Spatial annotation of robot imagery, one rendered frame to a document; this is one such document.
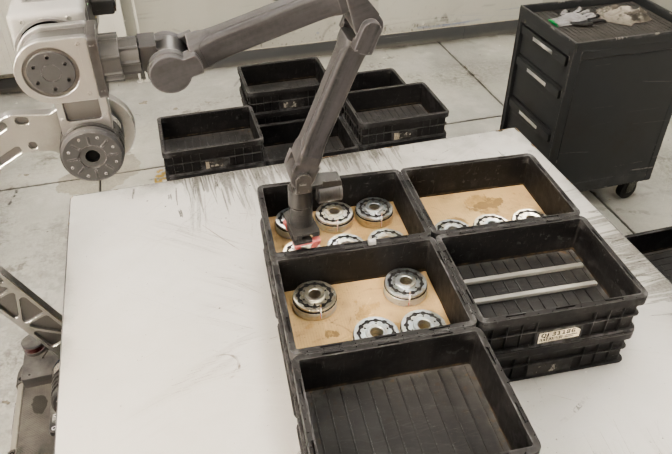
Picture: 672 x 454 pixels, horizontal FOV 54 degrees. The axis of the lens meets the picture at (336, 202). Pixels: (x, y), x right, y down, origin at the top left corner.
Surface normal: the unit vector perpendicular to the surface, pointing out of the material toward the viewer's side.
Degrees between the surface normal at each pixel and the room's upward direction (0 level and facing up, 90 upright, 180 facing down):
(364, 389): 0
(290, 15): 93
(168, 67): 96
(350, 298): 0
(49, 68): 90
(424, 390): 0
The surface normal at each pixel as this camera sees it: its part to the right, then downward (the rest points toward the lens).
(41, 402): 0.00, -0.80
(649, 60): 0.28, 0.57
